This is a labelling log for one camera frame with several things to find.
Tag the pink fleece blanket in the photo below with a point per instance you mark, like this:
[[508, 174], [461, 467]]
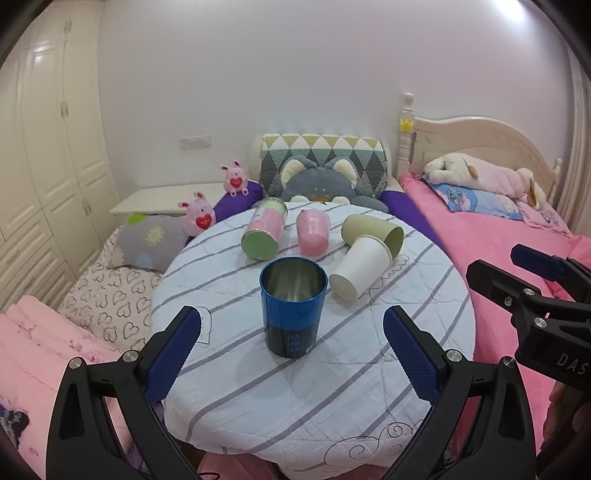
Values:
[[471, 240]]

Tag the cream wardrobe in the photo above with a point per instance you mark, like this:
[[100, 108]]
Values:
[[46, 161]]

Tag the pink floral quilt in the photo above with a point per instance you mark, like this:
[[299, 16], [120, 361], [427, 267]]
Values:
[[37, 341]]

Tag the white and pink dog plush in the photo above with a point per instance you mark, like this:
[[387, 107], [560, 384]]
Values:
[[485, 177]]

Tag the white paper cup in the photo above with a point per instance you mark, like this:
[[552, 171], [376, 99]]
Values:
[[362, 270]]

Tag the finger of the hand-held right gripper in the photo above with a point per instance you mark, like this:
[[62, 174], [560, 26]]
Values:
[[494, 281], [538, 262]]

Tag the round table with striped cloth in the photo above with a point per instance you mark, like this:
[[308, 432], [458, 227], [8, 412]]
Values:
[[277, 397]]

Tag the pink pig plush toy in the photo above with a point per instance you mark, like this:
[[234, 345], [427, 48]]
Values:
[[234, 177], [199, 217]]

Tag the blue metal cup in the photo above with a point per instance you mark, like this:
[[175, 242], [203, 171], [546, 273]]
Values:
[[291, 323]]

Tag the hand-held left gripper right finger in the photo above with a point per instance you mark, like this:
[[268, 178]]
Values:
[[413, 357]]

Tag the yellow crown sticker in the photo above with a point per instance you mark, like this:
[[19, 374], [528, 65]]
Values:
[[405, 124]]

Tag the olive green cup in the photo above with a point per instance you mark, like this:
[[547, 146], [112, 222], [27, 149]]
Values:
[[364, 226]]

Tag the cream bed headboard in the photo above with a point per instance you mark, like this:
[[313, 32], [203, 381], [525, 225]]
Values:
[[461, 138]]

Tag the person's right hand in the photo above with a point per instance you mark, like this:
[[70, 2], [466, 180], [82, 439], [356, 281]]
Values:
[[559, 410]]

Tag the grey cat plush pillow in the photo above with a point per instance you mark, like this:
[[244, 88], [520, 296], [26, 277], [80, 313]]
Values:
[[318, 182]]

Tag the heart print bedsheet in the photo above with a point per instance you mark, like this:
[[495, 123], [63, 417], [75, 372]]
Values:
[[106, 295]]

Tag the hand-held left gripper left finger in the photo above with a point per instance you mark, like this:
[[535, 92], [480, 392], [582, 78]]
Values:
[[173, 357]]

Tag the purple sheet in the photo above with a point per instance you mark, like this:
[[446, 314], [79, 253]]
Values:
[[231, 203]]

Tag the pink cup with green base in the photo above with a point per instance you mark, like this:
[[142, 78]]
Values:
[[266, 221]]

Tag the pink plastic cup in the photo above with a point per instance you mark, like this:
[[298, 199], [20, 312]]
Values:
[[312, 233]]

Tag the grey flower print pillow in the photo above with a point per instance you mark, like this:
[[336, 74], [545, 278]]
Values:
[[152, 240]]

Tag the white nightstand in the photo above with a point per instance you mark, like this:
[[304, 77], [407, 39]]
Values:
[[152, 198]]

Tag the triangle pattern cushion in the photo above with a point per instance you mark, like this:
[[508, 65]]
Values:
[[323, 145]]

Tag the white curtain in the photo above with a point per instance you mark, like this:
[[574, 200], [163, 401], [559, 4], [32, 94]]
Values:
[[581, 161]]

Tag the blue cartoon print pillow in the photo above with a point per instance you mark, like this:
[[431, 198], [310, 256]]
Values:
[[466, 198]]

